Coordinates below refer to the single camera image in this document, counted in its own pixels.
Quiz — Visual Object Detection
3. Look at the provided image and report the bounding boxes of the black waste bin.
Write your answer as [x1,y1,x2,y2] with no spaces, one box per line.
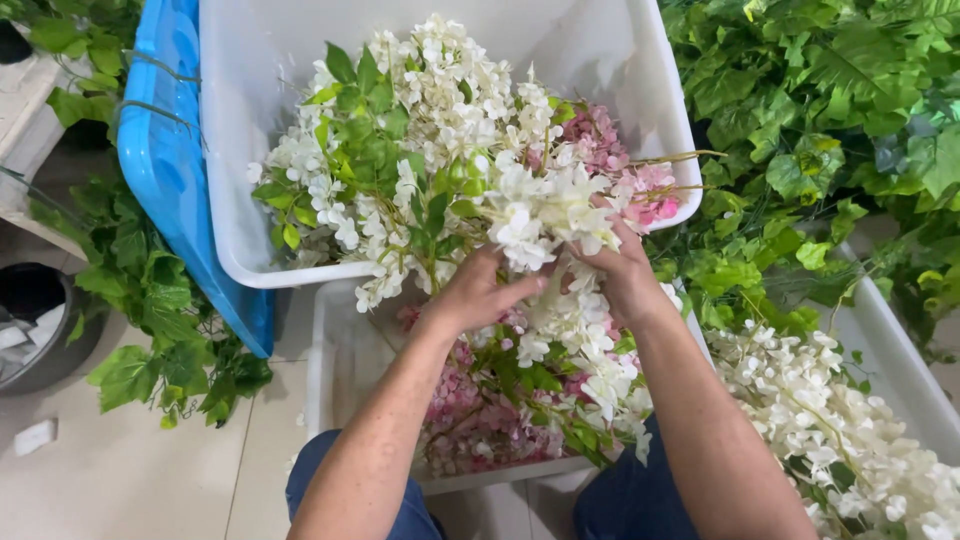
[0,261,106,397]

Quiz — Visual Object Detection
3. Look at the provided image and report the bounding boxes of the person's right hand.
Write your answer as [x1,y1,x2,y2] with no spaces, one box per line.
[558,195,676,330]

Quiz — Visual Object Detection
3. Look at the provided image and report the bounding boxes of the pale wooden shelf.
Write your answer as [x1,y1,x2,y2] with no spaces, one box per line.
[0,52,95,262]

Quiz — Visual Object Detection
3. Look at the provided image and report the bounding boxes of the big heap of green leaf vines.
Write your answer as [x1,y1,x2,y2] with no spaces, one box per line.
[645,0,960,369]

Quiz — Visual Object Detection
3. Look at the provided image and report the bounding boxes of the white artificial flower spray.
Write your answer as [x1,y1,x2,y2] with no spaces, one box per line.
[480,159,625,276]

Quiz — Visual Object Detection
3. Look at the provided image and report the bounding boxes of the blue plastic tub lid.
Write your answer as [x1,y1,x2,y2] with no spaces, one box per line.
[116,0,277,360]

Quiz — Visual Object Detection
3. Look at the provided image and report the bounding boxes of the small white plastic tub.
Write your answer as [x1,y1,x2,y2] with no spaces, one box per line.
[303,276,714,498]

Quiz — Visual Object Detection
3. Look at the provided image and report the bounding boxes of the trailing green leaf vines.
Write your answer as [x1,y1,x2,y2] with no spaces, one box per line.
[0,0,275,431]

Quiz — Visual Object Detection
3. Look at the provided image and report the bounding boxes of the long white plastic tub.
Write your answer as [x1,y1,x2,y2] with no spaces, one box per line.
[765,240,960,540]

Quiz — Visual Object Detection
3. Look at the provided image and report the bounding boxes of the person's blue jeans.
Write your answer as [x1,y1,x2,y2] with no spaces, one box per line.
[284,414,700,540]

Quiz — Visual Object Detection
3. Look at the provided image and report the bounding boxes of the heap of pink and white flowers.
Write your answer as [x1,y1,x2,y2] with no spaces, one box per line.
[397,258,685,481]

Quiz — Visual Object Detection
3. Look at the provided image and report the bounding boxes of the heap of cream flower garlands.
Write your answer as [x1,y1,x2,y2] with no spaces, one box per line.
[705,321,960,540]

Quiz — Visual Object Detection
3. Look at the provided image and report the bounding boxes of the heap of white flower garlands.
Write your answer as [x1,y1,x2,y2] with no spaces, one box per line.
[246,13,571,315]

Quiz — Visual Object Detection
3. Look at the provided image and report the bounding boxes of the bunch of pink artificial flowers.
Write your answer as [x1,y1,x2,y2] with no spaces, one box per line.
[525,101,727,230]

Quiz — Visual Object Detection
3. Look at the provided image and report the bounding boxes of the large white plastic tub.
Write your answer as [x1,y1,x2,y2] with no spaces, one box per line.
[198,0,705,291]

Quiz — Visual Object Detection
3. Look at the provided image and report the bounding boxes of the person's left hand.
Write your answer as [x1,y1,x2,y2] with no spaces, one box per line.
[420,244,556,336]

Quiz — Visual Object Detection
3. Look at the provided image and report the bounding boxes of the small white box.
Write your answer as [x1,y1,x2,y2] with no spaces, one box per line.
[12,418,60,458]

